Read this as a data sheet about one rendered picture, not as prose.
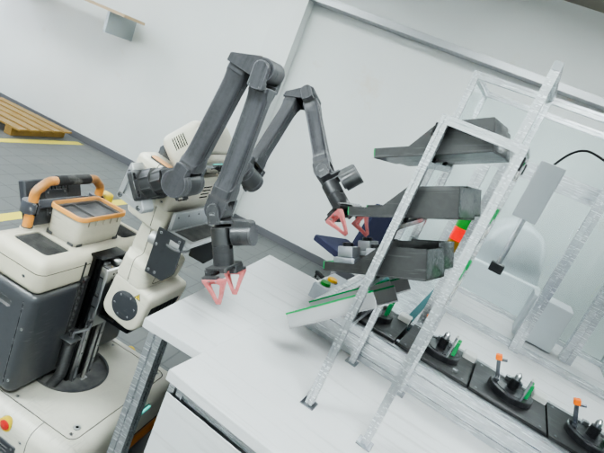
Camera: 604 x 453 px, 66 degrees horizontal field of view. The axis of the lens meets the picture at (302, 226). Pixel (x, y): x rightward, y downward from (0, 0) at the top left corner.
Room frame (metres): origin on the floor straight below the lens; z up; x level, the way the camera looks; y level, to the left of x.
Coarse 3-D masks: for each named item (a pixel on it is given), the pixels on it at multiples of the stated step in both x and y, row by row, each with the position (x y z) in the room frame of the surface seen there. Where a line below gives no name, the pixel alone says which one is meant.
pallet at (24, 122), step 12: (0, 108) 5.08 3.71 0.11; (12, 108) 5.27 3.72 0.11; (0, 120) 4.67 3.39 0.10; (12, 120) 4.83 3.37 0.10; (24, 120) 4.99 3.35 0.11; (36, 120) 5.18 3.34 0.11; (48, 120) 5.38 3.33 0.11; (12, 132) 4.65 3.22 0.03; (24, 132) 4.81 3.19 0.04; (36, 132) 4.95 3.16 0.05; (48, 132) 5.00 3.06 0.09; (60, 132) 5.17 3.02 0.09
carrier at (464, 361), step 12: (408, 336) 1.49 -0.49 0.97; (432, 336) 1.53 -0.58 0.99; (444, 336) 1.46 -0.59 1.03; (408, 348) 1.40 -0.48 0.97; (432, 348) 1.43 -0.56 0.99; (444, 348) 1.46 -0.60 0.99; (456, 348) 1.43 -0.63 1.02; (432, 360) 1.38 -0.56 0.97; (444, 360) 1.40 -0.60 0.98; (456, 360) 1.42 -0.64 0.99; (468, 360) 1.50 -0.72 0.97; (444, 372) 1.34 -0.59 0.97; (468, 372) 1.41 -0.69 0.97
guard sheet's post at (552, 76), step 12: (552, 72) 1.67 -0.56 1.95; (552, 84) 1.67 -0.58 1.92; (540, 96) 1.68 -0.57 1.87; (540, 108) 1.67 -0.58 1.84; (528, 120) 1.68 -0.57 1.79; (504, 168) 1.67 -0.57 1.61; (492, 180) 1.68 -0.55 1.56; (492, 192) 1.67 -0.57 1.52; (480, 216) 1.67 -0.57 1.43; (468, 228) 1.67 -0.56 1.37; (456, 252) 1.67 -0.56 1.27; (444, 276) 1.67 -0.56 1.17; (432, 300) 1.68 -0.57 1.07
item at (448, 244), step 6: (396, 240) 1.23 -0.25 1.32; (402, 240) 1.22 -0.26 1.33; (414, 240) 1.34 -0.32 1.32; (420, 240) 1.33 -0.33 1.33; (426, 240) 1.32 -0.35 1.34; (432, 240) 1.31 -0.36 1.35; (390, 246) 1.24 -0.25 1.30; (396, 246) 1.23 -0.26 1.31; (432, 246) 1.18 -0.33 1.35; (438, 246) 1.17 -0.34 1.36; (444, 246) 1.21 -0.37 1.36; (450, 246) 1.26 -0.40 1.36; (450, 252) 1.26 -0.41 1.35; (450, 258) 1.25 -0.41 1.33; (450, 264) 1.25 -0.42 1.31
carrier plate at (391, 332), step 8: (392, 312) 1.64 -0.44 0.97; (360, 320) 1.46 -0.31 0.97; (368, 320) 1.48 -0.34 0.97; (392, 320) 1.57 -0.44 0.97; (400, 320) 1.60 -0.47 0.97; (376, 328) 1.44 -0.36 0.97; (384, 328) 1.47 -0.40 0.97; (392, 328) 1.50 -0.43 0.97; (400, 328) 1.53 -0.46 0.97; (384, 336) 1.42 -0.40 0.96; (392, 336) 1.43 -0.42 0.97
